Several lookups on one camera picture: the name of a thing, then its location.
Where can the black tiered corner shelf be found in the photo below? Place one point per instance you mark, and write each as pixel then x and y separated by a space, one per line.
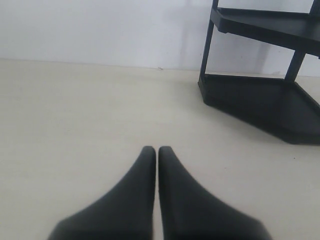
pixel 278 106

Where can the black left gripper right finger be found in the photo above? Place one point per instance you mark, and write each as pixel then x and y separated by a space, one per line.
pixel 190 212

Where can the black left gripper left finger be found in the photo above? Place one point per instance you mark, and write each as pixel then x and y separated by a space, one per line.
pixel 124 213

